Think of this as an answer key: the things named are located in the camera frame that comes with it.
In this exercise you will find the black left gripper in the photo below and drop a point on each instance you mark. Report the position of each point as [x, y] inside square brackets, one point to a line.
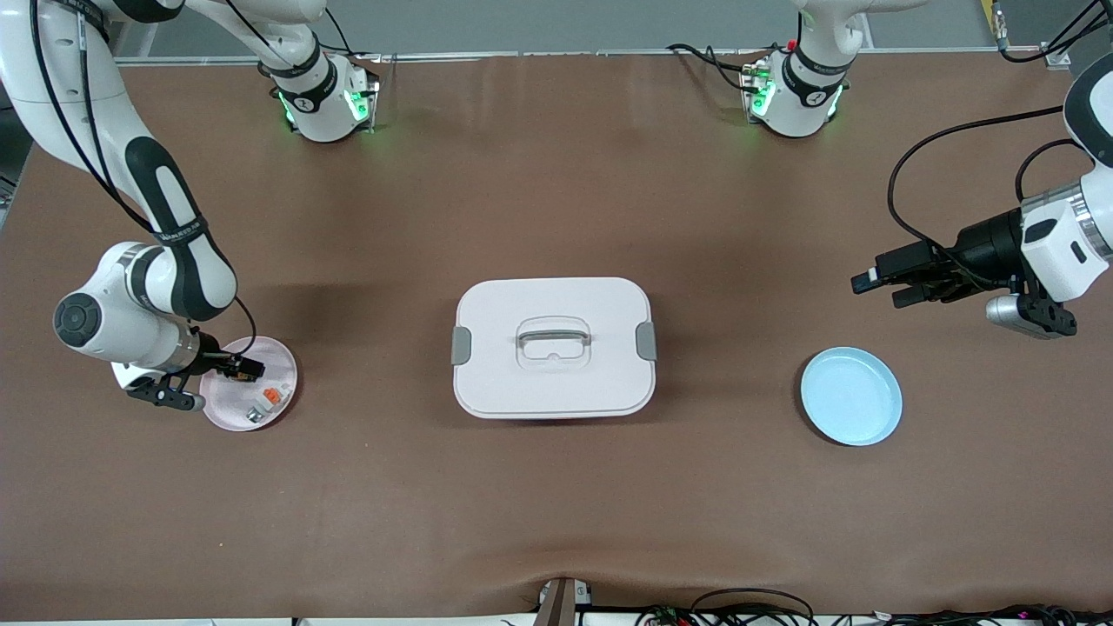
[987, 246]

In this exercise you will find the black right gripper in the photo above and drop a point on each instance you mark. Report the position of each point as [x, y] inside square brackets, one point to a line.
[211, 355]

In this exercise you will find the black orange push-button switch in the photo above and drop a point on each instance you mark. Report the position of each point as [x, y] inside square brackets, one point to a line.
[246, 371]

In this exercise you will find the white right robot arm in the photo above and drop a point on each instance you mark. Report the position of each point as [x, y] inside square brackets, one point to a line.
[96, 322]

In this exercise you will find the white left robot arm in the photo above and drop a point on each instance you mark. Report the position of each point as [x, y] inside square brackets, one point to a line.
[1061, 243]

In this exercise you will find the white lidded storage box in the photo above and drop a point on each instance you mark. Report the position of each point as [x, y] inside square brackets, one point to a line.
[556, 382]

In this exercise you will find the pink round plate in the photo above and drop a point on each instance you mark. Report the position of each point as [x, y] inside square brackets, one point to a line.
[239, 409]

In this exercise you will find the light blue round plate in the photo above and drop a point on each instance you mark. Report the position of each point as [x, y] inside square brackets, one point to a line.
[852, 396]

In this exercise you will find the brown table mat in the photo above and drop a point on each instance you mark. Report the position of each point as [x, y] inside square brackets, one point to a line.
[556, 504]

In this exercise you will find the silver orange switch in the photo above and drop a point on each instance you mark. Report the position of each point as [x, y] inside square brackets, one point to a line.
[271, 396]

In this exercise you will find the aluminium frame post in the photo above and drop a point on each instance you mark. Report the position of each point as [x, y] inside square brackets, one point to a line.
[1056, 57]

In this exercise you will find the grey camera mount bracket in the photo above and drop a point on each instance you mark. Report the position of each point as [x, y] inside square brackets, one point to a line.
[561, 604]

